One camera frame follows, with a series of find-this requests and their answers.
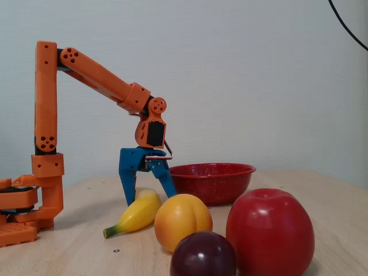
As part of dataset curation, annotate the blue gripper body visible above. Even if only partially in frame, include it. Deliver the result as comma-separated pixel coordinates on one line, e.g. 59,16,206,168
119,145,173,173

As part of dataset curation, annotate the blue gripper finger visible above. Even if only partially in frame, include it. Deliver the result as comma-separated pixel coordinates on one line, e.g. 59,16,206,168
119,169,139,207
145,159,177,199

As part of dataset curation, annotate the yellow toy banana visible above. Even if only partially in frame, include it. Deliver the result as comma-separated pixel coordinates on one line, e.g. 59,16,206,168
103,189,163,239

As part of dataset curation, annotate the orange robot base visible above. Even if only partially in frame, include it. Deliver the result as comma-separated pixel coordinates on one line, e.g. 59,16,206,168
0,178,40,248

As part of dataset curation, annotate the red speckled enamel bowl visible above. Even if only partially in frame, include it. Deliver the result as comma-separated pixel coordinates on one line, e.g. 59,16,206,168
168,163,257,206

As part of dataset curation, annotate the yellow orange toy peach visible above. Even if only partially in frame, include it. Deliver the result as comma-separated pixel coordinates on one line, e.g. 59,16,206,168
154,193,214,254

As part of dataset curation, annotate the dark purple toy plum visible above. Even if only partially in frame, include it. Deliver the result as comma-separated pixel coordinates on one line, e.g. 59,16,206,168
169,231,237,276

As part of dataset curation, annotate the red toy apple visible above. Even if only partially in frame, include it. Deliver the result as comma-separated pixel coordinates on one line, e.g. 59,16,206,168
225,188,316,276

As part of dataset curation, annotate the red white black servo wire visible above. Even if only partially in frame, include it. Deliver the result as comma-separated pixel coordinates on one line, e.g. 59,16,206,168
145,140,174,160

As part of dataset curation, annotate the black cable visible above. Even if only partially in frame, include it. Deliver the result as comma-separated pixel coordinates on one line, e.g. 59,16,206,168
328,0,368,52

